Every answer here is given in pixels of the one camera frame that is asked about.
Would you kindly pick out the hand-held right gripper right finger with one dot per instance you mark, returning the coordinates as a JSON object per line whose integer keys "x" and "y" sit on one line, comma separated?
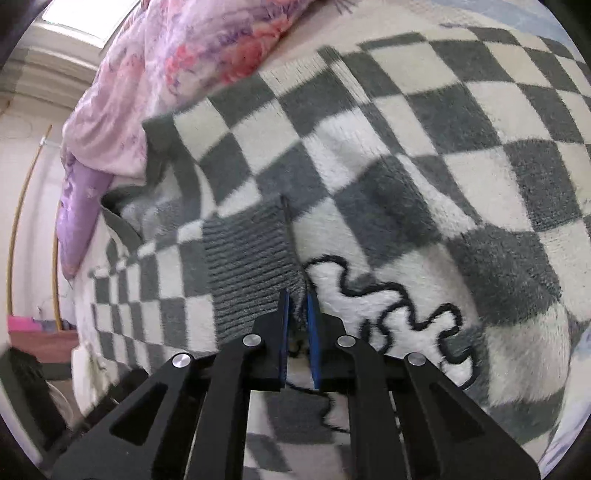
{"x": 314, "y": 332}

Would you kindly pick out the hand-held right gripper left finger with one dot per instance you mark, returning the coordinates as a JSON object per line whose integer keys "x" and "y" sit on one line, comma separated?
{"x": 284, "y": 323}

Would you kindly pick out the grey white checkered sweater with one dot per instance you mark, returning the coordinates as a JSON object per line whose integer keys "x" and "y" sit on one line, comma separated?
{"x": 415, "y": 207}

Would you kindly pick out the brown wooden cabinet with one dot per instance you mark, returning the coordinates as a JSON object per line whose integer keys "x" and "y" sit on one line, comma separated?
{"x": 44, "y": 345}

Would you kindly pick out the pink box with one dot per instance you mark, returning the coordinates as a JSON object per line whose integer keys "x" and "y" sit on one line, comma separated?
{"x": 22, "y": 323}

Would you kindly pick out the pink purple floral quilt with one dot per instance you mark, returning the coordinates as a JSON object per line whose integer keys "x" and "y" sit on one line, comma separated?
{"x": 152, "y": 83}

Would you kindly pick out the thin yellow curved rod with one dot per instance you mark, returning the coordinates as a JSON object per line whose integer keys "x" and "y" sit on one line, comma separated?
{"x": 21, "y": 207}

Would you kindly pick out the window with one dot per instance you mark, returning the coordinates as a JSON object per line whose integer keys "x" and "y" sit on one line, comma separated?
{"x": 87, "y": 16}

